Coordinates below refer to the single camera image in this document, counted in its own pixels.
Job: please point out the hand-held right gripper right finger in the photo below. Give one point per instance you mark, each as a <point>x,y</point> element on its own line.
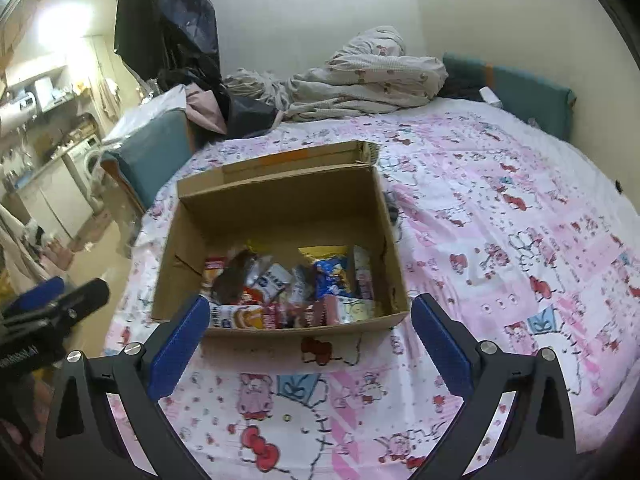
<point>442,345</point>

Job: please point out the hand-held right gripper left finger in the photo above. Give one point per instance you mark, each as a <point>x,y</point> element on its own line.
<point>177,345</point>

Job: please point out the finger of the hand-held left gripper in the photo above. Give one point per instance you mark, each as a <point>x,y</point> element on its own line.
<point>35,295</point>
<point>85,297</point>

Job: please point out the dark chocolate bar packet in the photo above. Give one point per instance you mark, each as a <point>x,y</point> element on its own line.
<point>235,270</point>

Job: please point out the red snack packet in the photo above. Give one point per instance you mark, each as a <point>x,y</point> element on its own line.
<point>277,317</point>

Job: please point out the white pink snack packet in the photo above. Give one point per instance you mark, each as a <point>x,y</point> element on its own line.
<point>363,275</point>

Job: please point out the blue yellow snack packet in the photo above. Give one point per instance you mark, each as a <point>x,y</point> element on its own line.
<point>332,272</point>

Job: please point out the small brown snack packet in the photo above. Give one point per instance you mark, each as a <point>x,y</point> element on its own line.
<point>314,312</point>

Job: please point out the white blue snack packet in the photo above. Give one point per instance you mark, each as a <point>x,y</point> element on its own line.
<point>301,285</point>

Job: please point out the brown cardboard box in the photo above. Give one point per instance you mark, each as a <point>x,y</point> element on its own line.
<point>280,210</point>

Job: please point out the light hanging clothes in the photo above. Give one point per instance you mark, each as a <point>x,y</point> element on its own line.
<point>20,245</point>

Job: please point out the white kitchen cabinet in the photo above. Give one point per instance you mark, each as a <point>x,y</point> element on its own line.
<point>55,200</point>

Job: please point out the pink printed bed sheet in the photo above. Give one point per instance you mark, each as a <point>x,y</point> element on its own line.
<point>500,240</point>

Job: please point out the white washing machine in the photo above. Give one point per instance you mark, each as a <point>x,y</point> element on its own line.
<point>85,170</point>

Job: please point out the dark sock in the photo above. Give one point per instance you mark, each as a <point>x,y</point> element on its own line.
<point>392,205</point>

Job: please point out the white water heater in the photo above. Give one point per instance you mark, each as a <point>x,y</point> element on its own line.
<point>17,112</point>

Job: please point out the white cover sheet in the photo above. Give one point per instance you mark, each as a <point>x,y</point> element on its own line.
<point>145,115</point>

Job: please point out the hanging white towel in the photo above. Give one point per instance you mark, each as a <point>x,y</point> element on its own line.
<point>107,100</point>

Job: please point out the pink cloth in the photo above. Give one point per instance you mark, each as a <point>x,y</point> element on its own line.
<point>205,107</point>

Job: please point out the dark crumpled cloth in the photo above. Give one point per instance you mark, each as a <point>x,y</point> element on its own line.
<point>250,112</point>

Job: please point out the small white object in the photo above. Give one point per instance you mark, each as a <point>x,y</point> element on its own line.
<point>489,95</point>

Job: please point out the long teal headboard cushion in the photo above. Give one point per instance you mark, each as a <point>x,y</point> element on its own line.
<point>520,90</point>

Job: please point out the crumpled grey printed quilt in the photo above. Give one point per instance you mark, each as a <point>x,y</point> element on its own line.
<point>360,70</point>

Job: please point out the black plastic bag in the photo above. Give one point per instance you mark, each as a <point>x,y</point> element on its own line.
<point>165,20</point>

